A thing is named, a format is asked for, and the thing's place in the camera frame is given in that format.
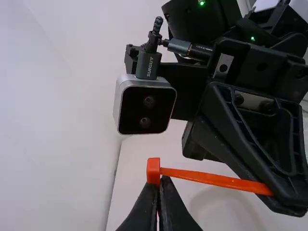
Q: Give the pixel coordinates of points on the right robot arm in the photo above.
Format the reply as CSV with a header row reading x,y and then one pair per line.
x,y
183,14

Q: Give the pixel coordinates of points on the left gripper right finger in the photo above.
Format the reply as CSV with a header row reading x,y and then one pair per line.
x,y
170,209

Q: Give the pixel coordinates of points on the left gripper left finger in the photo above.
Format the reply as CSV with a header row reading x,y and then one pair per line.
x,y
146,211

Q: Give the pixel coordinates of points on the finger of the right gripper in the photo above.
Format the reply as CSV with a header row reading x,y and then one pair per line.
x,y
199,142
296,144

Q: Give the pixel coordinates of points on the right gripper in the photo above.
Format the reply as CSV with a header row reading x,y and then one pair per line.
x,y
264,65

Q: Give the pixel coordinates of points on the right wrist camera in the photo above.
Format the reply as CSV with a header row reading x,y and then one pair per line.
x,y
144,108

